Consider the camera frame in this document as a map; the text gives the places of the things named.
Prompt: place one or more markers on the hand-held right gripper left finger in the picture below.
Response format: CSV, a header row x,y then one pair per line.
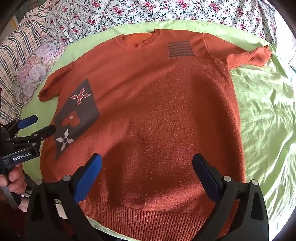
x,y
89,172

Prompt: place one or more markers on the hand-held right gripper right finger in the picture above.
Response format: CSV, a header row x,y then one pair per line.
x,y
205,172

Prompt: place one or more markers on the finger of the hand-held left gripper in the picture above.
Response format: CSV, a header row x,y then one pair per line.
x,y
45,132
27,121

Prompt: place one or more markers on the orange knit sweater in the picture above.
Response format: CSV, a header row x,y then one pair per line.
x,y
150,111

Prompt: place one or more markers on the person's left hand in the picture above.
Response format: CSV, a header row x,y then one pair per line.
x,y
15,179

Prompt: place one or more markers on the pale floral pillow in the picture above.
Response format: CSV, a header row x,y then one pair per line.
x,y
37,69

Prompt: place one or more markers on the plaid blanket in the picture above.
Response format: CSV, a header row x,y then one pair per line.
x,y
13,58

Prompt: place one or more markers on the light green bed sheet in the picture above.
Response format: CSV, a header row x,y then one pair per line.
x,y
261,115

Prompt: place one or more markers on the white pink-flowered quilt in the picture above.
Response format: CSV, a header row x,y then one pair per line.
x,y
104,14

